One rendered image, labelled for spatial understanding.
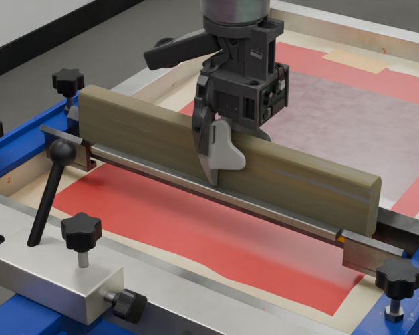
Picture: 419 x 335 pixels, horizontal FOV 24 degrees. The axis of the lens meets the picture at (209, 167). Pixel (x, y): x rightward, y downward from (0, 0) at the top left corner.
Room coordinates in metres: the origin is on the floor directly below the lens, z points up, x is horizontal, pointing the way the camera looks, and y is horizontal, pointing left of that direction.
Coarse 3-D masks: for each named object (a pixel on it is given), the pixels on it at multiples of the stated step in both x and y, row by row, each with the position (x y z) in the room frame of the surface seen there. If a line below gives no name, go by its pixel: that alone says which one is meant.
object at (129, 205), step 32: (288, 64) 1.45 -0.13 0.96; (320, 64) 1.45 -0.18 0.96; (320, 96) 1.33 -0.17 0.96; (352, 96) 1.33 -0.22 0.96; (288, 128) 1.23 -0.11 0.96; (320, 128) 1.23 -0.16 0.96; (64, 192) 1.06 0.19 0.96; (96, 192) 1.06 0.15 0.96; (128, 192) 1.06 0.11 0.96; (160, 192) 1.06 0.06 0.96; (128, 224) 0.99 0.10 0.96; (160, 224) 0.99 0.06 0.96; (192, 224) 0.99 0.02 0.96
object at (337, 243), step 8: (104, 160) 1.08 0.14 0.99; (128, 168) 1.06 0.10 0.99; (144, 176) 1.05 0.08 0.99; (152, 176) 1.04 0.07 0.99; (168, 184) 1.03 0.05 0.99; (176, 184) 1.02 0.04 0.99; (192, 192) 1.01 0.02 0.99; (216, 200) 0.99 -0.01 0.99; (232, 208) 0.98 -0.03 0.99; (240, 208) 0.97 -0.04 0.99; (256, 216) 0.96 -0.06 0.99; (264, 216) 0.95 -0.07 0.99; (280, 224) 0.94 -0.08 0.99; (288, 224) 0.93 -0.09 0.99; (304, 232) 0.92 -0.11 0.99; (320, 240) 0.91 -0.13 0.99; (328, 240) 0.91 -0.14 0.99; (336, 240) 0.90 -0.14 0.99
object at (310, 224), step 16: (96, 144) 1.07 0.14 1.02; (112, 160) 1.05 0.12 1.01; (128, 160) 1.03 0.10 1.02; (144, 160) 1.03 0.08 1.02; (160, 176) 1.01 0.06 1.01; (176, 176) 0.99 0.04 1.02; (192, 176) 1.00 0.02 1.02; (208, 192) 0.97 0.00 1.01; (224, 192) 0.96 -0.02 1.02; (256, 208) 0.93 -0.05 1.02; (272, 208) 0.93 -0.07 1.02; (304, 224) 0.90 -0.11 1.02; (320, 224) 0.90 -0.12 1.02
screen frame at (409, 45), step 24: (288, 24) 1.59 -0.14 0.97; (312, 24) 1.57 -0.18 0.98; (336, 24) 1.54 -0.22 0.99; (360, 24) 1.54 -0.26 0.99; (360, 48) 1.52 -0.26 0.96; (384, 48) 1.49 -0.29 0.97; (408, 48) 1.47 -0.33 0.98; (144, 72) 1.35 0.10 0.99; (168, 72) 1.35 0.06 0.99; (192, 72) 1.41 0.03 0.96; (144, 96) 1.30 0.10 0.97; (24, 168) 1.08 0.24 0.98; (48, 168) 1.11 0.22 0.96; (0, 192) 1.04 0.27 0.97; (168, 264) 0.86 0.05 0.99; (216, 288) 0.82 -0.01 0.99; (288, 312) 0.78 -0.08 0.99
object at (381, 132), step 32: (384, 96) 1.33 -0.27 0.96; (416, 96) 1.33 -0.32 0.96; (352, 128) 1.23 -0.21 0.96; (384, 128) 1.23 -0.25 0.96; (416, 128) 1.23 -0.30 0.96; (352, 160) 1.14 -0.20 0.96; (384, 160) 1.14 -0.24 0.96; (416, 160) 1.14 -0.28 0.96; (384, 192) 1.06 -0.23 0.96; (416, 192) 1.06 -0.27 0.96; (224, 224) 0.99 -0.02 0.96; (256, 224) 0.99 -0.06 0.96; (192, 256) 0.92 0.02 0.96; (224, 256) 0.92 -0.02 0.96; (256, 256) 0.92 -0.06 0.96; (288, 256) 0.92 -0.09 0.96; (320, 256) 0.92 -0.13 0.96; (288, 288) 0.86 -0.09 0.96; (320, 288) 0.86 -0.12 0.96; (352, 288) 0.86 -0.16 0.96
